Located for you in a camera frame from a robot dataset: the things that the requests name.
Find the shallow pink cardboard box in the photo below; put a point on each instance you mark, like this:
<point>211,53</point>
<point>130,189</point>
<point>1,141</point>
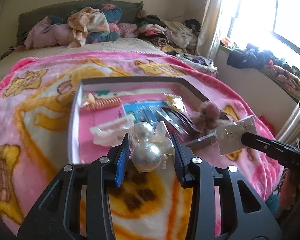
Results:
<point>136,93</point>

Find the dark jacket on windowsill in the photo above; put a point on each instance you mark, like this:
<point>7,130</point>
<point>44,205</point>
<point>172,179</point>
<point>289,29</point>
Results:
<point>250,57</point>

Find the white bow hair clip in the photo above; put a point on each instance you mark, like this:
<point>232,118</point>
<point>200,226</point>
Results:
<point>112,133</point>

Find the window with dark frame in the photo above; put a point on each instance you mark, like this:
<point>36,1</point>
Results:
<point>272,25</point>

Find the pink cartoon bear blanket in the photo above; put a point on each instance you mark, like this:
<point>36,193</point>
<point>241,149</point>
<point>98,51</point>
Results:
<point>37,137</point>

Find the orange floral crumpled cloth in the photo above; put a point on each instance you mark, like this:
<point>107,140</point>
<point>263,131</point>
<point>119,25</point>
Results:
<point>86,21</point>

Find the dark pink banana hair clip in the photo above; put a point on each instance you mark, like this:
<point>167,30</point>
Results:
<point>181,119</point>

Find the dark green headboard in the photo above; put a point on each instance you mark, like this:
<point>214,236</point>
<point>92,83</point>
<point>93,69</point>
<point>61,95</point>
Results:
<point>28,20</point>

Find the pearl earrings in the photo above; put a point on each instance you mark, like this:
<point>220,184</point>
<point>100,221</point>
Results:
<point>229,136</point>

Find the yellow hoop earrings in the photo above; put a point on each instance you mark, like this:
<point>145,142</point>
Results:
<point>176,103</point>

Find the pink floral pillow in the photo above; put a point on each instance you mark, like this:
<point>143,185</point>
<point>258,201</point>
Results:
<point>46,33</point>

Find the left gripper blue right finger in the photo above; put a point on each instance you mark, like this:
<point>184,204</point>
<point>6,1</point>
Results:
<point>180,161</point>

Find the dark teal floral quilt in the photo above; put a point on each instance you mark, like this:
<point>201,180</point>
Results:
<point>113,15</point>

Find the cream curtain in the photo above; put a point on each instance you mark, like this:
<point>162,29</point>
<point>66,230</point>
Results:
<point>211,31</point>

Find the floral laundry bag with clothes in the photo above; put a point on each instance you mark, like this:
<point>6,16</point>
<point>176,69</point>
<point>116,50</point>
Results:
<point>199,63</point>

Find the pile of clothes on bed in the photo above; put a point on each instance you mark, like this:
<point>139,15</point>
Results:
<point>168,35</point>

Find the small pink knitted garment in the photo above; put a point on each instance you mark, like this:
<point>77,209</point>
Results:
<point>128,30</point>

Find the blue square card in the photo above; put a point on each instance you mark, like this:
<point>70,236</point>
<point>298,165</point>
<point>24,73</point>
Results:
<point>143,110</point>

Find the orange patterned cloth on sill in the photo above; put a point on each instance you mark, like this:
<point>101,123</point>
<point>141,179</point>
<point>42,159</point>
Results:
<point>285,79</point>

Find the large pearl hair clip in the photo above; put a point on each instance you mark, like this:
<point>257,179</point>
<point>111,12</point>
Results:
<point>152,146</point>

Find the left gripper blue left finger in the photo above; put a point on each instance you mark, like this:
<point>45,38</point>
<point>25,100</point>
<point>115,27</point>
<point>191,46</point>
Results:
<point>122,159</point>

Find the beige bed sheet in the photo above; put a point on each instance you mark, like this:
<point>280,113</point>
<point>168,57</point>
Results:
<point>122,44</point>

